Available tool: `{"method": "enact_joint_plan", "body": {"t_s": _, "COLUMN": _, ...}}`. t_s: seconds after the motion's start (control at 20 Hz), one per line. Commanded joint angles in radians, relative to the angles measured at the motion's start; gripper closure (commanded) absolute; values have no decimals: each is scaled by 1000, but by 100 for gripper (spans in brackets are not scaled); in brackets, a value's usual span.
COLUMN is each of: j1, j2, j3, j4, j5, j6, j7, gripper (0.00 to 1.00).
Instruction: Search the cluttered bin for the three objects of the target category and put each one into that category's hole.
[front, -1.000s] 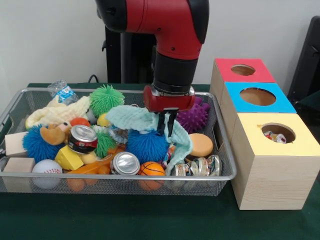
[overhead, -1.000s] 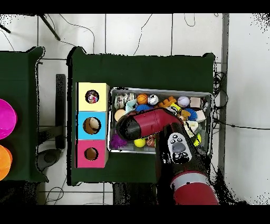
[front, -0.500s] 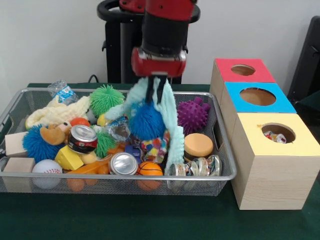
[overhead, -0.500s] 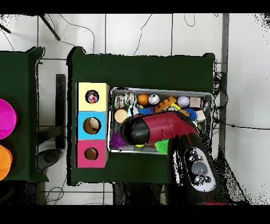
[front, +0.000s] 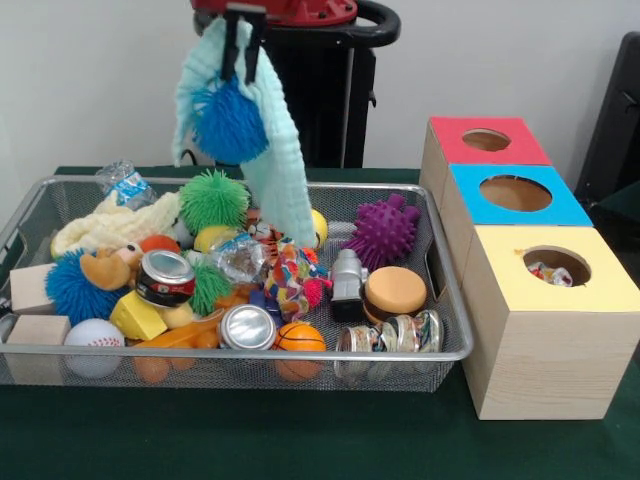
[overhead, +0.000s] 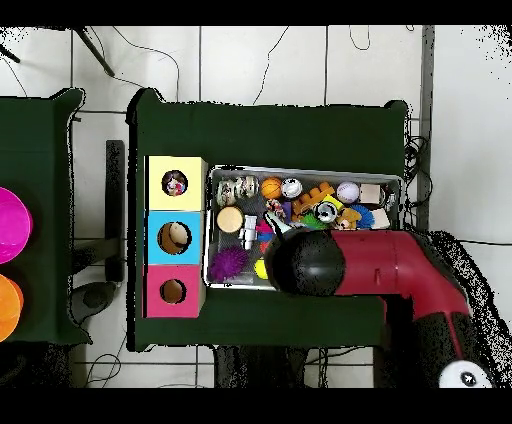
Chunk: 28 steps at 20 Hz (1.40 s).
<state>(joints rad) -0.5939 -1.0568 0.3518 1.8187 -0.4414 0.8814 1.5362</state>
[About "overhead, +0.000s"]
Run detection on small colourful patterned cloth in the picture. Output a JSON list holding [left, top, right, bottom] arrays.
[[161, 169, 190, 197]]

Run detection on shallow silver mesh bin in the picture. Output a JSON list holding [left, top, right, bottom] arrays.
[[203, 164, 404, 292]]

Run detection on wooden box three holes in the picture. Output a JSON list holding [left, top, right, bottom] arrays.
[[142, 154, 210, 320]]

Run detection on colourful polka-dot cloth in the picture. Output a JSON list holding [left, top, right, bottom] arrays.
[[265, 198, 288, 221]]

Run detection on toy hamburger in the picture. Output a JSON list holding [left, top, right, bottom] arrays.
[[216, 205, 245, 234]]

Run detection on small orange basketball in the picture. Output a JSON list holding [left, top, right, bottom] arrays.
[[260, 176, 284, 200]]

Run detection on silver drink can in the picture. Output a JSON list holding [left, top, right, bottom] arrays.
[[280, 177, 304, 200]]

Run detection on purple spiky ball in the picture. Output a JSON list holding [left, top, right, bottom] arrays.
[[208, 245, 250, 283]]

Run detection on dark green table cloth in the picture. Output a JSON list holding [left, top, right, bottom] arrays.
[[0, 87, 94, 347], [126, 86, 410, 358]]

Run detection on white baseball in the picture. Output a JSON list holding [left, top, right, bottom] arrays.
[[336, 181, 361, 205]]

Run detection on blue koosh ball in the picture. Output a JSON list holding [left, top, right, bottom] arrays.
[[351, 204, 376, 230]]

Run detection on pale wooden block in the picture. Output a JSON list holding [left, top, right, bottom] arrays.
[[358, 182, 383, 205]]

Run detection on black upright panel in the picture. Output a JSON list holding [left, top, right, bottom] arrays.
[[104, 139, 126, 283]]

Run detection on grey stand foot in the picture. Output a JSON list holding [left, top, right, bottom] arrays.
[[69, 280, 118, 326]]

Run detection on grey floor strip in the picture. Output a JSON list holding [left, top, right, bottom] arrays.
[[415, 25, 436, 233]]

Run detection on black tripod leg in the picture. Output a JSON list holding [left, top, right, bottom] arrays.
[[72, 26, 116, 78], [0, 42, 22, 64]]

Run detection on pink round disc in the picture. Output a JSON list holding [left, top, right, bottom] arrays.
[[0, 186, 34, 266]]

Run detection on orange round disc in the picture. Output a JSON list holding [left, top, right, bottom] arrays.
[[0, 273, 25, 344]]

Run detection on thin black floor cable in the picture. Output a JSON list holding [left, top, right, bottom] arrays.
[[348, 25, 372, 52], [111, 26, 181, 102], [251, 26, 291, 107]]

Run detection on black cable bundle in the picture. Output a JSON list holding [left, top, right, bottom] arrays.
[[401, 134, 434, 209]]

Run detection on taut black cable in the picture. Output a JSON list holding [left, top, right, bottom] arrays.
[[402, 221, 512, 247]]

